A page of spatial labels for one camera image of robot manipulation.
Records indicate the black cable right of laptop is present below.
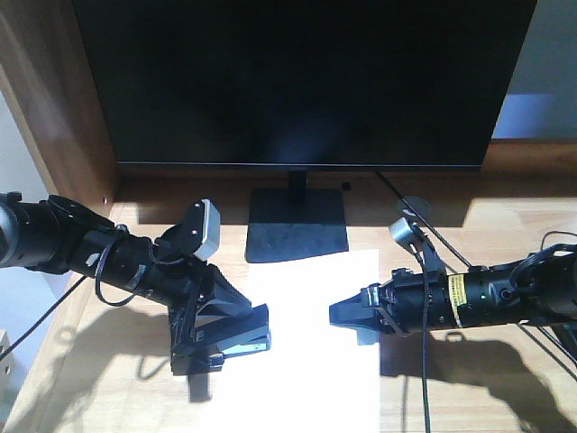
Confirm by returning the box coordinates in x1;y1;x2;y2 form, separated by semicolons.
376;170;577;369

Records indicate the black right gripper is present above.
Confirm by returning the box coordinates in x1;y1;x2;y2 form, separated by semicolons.
329;268;451;345

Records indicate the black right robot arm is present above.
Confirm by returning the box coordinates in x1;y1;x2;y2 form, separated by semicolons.
329;244;576;336

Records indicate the black computer monitor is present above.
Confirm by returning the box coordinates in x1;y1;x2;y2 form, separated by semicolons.
73;1;536;170

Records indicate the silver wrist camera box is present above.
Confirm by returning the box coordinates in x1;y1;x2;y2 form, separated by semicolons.
168;198;221;262
389;217;424;252

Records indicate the wooden shelf unit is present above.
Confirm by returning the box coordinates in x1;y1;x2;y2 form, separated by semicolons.
0;0;121;217

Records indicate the black stapler with orange button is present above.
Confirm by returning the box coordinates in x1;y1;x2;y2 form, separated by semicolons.
169;304;271;376

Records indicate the black monitor stand base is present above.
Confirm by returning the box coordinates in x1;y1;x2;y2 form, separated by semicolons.
245;171;349;263

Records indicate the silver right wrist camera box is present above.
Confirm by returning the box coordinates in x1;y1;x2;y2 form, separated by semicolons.
389;217;424;252

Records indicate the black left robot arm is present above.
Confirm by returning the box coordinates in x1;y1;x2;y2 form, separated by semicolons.
1;192;253;355

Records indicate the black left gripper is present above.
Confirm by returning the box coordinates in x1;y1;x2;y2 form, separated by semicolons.
134;238;253;357

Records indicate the white paper stack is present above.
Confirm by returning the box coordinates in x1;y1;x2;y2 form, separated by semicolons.
199;250;380;432

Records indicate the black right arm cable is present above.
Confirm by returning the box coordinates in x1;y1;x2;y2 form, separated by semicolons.
408;234;434;433

